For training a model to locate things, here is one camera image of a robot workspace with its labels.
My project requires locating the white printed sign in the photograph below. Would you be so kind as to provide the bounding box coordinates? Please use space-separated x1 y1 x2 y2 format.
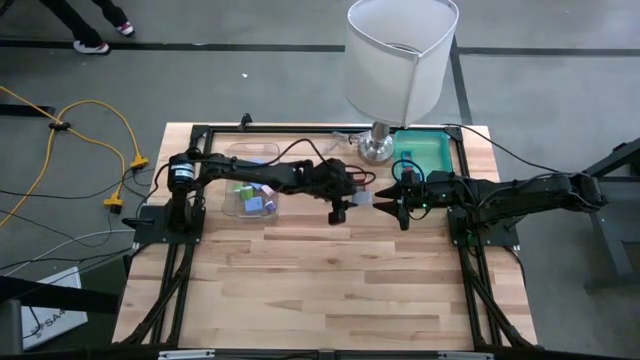
19 266 89 351

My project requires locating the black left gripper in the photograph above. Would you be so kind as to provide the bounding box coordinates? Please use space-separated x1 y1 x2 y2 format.
311 158 363 227

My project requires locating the silver metal bracket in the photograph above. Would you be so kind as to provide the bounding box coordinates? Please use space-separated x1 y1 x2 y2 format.
438 351 495 360
158 349 216 360

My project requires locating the black metal stand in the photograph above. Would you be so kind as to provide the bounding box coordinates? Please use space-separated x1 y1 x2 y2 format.
582 137 640 291

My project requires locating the clear plastic tray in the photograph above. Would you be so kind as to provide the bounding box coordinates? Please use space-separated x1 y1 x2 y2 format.
221 142 281 220

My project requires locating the clear plastic bag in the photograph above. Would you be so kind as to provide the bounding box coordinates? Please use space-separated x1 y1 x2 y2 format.
323 130 369 155

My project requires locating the white floor cable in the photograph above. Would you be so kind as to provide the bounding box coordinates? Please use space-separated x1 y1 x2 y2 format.
0 228 136 277

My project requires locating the black aluminium table frame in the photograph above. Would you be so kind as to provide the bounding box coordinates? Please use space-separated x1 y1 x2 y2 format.
113 123 540 360

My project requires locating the black beam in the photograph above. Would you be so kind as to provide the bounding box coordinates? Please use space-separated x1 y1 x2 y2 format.
0 274 124 360

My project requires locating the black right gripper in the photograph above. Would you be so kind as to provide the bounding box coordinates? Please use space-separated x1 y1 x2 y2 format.
372 171 454 232

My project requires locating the black floor cable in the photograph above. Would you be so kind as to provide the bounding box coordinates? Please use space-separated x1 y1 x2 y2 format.
0 247 134 273
0 188 109 200

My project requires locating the person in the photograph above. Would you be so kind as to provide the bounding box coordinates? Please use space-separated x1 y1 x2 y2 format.
38 0 137 56

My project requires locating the white shade table lamp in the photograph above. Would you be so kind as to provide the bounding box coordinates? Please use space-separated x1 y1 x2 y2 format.
342 0 460 167

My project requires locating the black floor bar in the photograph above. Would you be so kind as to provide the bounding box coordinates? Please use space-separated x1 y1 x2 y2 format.
0 103 56 117

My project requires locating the green plastic tray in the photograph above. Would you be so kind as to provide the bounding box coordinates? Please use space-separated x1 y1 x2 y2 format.
393 129 454 182

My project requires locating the yellow extension cable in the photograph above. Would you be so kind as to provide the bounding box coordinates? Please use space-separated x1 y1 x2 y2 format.
0 84 127 215
0 99 150 231

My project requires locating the black power cable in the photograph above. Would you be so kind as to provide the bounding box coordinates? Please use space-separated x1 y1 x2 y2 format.
442 122 561 175

